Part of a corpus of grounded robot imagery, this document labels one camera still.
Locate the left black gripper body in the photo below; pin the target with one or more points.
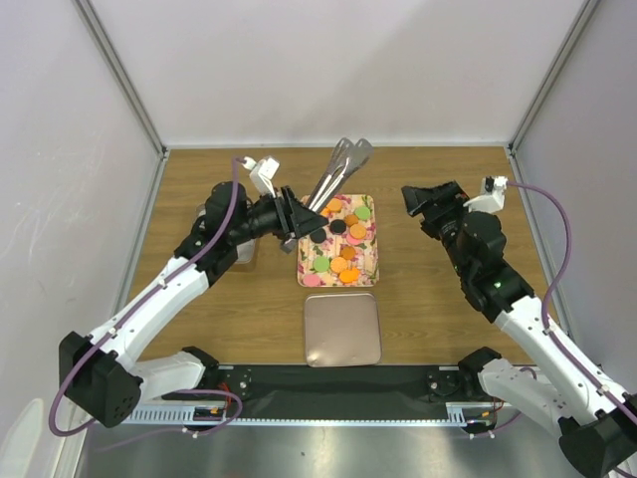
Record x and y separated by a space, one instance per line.
285 221

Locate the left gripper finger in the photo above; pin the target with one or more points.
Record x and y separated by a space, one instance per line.
307 221
289 243

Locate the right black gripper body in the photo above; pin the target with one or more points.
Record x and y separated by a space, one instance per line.
450 201

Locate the black round cookie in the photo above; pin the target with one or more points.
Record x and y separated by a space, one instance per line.
318 236
337 227

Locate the metal serving tongs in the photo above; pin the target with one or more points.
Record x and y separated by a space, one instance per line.
347 157

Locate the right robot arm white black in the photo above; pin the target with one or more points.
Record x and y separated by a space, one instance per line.
592 416

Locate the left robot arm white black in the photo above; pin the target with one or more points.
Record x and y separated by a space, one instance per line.
102 372

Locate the orange cookie top centre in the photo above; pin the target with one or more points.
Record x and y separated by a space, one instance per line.
334 205

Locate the pink cookie bottom left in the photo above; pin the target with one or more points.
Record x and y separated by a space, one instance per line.
312 280

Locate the pink cookie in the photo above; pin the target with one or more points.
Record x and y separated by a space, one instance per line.
352 241
312 280

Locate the brown waffle cookie upper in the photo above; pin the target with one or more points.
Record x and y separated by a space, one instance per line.
351 220

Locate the metal cookie tin box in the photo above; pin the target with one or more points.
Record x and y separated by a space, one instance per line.
247 253

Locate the pink cookie middle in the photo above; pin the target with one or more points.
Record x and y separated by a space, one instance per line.
352 241

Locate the floral rectangular tray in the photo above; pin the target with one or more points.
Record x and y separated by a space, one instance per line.
366 259

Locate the orange cookie right middle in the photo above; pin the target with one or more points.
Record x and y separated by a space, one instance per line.
357 231

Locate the brown cookie lower middle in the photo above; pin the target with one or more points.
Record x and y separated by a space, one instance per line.
348 253

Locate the orange waffle cookie lower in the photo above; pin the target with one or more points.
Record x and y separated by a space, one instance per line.
338 265

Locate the green cookie upper right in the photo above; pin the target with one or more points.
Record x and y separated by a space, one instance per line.
362 213

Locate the orange fish cookie bottom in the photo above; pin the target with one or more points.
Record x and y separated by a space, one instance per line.
349 276

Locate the metal tin lid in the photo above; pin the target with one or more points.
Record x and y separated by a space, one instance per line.
342 330

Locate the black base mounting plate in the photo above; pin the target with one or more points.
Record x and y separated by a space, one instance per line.
371 392

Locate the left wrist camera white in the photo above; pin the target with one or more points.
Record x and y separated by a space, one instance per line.
261 173

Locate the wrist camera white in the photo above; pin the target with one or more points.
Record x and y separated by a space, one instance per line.
261 173
492 196

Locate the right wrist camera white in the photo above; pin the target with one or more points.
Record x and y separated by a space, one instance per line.
492 196

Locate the grey cable duct right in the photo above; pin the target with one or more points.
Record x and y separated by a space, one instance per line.
471 412

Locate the grey cable duct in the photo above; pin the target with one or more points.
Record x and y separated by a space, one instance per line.
191 415
471 412

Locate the grey cable duct left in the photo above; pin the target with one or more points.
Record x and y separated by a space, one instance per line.
191 415

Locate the aluminium frame post right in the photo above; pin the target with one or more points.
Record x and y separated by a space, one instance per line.
565 50

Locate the aluminium frame post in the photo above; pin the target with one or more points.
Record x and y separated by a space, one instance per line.
565 50
106 47

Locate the aluminium frame post left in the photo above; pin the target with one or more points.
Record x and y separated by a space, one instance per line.
106 47

